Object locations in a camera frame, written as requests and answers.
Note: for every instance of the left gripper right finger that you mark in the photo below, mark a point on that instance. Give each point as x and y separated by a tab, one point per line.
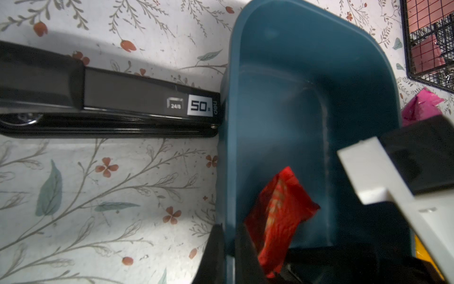
247	266

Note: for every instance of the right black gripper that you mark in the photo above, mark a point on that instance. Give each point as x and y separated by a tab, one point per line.
356	264

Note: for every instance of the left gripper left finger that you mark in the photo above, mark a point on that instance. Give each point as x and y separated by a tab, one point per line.
212	266

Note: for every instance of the yellow tea bag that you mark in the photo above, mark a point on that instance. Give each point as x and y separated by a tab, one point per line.
422	254

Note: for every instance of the teal plastic storage box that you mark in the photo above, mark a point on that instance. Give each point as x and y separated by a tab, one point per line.
301	84

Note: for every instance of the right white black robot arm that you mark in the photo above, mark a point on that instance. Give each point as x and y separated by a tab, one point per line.
408	184

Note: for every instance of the floral table mat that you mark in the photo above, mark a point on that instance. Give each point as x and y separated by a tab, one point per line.
130	211

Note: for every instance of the black stapler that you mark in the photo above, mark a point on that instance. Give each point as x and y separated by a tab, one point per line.
49	95

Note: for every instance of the black wire desk organizer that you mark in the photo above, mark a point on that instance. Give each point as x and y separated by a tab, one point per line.
428	30

